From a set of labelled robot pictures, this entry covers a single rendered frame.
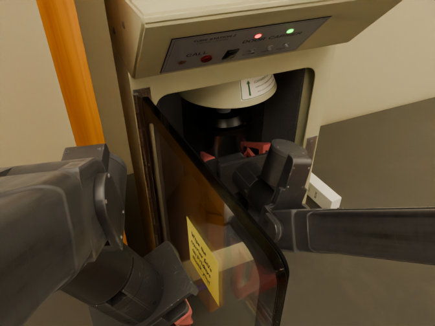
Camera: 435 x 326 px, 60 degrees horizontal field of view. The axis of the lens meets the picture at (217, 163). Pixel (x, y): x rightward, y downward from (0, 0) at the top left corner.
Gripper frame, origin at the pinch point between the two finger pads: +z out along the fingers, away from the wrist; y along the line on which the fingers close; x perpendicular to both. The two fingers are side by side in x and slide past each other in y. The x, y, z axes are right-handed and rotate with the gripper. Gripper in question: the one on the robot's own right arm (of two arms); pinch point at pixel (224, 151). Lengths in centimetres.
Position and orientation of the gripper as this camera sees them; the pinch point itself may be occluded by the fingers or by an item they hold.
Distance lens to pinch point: 74.5
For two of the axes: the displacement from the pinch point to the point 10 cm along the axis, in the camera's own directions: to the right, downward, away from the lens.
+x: 0.2, 8.4, 5.5
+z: -4.1, -4.9, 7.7
